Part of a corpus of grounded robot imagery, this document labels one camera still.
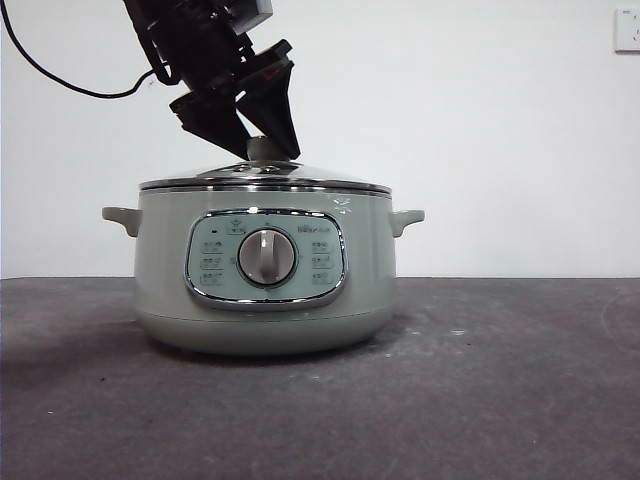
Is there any white wall socket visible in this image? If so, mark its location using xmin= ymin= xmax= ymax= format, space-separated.
xmin=613 ymin=8 xmax=640 ymax=54

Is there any pale grey camera box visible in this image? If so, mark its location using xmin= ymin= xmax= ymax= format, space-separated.
xmin=221 ymin=0 xmax=274 ymax=32

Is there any glass lid with green knob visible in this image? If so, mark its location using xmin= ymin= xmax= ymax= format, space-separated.
xmin=138 ymin=135 xmax=394 ymax=195

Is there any pale green electric pot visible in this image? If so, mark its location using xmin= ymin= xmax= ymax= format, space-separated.
xmin=101 ymin=191 xmax=426 ymax=357

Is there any black cable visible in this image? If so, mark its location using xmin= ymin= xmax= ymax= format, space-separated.
xmin=0 ymin=0 xmax=157 ymax=99

